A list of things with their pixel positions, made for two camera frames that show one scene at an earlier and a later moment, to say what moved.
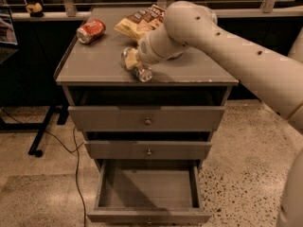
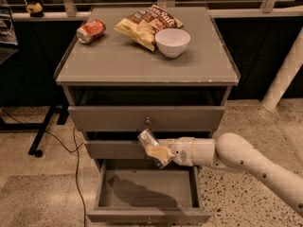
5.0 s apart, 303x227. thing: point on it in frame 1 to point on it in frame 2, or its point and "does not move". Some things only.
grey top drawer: (168, 118) does not move
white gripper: (146, 52) to (181, 150)
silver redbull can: (140, 73) to (147, 137)
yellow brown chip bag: (141, 21) does not move
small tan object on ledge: (35, 9) does not move
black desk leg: (39, 129) does not move
